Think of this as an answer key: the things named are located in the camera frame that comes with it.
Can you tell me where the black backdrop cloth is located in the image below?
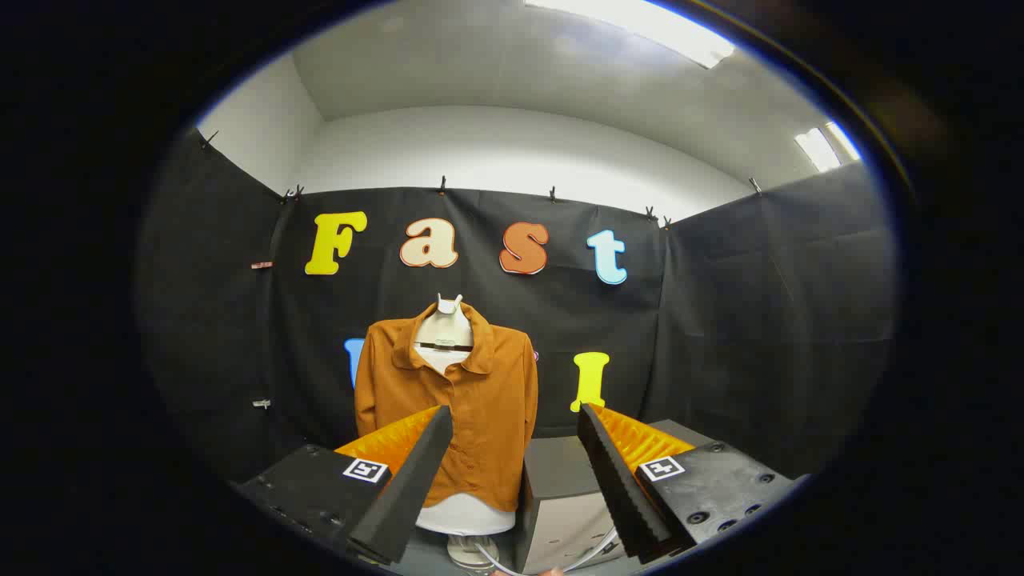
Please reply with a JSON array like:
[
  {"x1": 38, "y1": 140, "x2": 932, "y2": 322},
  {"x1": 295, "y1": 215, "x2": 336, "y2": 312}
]
[{"x1": 136, "y1": 128, "x2": 897, "y2": 497}]

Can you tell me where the small ceiling light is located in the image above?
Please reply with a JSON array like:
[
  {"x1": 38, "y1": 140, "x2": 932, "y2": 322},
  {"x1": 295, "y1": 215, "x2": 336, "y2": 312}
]
[{"x1": 794, "y1": 120, "x2": 862, "y2": 173}]

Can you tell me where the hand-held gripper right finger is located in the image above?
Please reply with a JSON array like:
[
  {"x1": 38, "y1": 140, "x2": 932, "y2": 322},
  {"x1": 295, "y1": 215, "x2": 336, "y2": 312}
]
[{"x1": 576, "y1": 402, "x2": 809, "y2": 562}]

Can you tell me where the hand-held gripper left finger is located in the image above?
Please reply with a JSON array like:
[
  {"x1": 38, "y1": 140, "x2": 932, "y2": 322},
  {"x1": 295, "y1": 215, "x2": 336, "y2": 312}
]
[{"x1": 232, "y1": 404, "x2": 454, "y2": 567}]

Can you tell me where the long ceiling light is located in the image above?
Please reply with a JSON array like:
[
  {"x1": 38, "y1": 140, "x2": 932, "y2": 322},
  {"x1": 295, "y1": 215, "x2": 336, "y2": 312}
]
[{"x1": 524, "y1": 0, "x2": 735, "y2": 70}]

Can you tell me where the white mannequin torso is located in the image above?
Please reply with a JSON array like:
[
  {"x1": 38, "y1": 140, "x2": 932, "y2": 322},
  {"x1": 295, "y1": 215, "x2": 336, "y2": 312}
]
[{"x1": 413, "y1": 293, "x2": 518, "y2": 570}]

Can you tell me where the white cable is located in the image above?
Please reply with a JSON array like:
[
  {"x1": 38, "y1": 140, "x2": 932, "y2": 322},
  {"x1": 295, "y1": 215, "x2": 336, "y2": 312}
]
[{"x1": 475, "y1": 526, "x2": 622, "y2": 575}]

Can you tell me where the row of black clips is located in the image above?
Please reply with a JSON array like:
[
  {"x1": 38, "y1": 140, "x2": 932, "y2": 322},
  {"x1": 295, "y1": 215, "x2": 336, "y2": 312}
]
[{"x1": 200, "y1": 130, "x2": 765, "y2": 230}]

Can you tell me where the orange button-up shirt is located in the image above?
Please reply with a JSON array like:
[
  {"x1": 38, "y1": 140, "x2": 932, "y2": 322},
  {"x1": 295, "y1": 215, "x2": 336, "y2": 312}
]
[{"x1": 354, "y1": 302, "x2": 539, "y2": 513}]

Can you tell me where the grey drawer cabinet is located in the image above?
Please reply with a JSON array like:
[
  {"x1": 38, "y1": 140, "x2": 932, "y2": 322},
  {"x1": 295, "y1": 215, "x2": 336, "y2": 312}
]
[{"x1": 514, "y1": 418, "x2": 721, "y2": 575}]

